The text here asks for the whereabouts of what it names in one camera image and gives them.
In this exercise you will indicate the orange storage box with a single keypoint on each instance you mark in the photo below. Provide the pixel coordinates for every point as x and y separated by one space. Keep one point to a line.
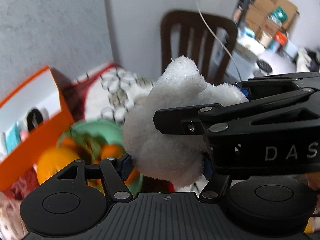
36 113

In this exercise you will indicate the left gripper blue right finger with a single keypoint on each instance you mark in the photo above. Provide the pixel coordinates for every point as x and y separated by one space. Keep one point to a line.
207 166

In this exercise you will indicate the green fruit bowl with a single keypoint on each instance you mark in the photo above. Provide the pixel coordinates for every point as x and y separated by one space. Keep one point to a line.
110 132

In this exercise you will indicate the patterned red table cloth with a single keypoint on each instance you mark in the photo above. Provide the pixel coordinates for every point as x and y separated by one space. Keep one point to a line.
106 92

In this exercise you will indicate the dark wooden chair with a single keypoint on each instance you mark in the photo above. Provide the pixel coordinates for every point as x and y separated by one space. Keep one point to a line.
197 33

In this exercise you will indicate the stacked cardboard boxes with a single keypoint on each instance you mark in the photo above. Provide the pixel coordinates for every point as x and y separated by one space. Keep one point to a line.
271 18

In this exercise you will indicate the white plush towel toy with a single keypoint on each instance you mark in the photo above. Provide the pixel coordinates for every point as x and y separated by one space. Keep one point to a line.
156 133

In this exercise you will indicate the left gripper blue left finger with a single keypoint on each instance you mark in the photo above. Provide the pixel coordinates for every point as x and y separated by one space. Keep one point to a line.
126 166

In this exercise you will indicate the large orange fruit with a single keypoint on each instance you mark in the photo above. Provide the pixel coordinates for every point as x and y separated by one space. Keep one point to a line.
52 161

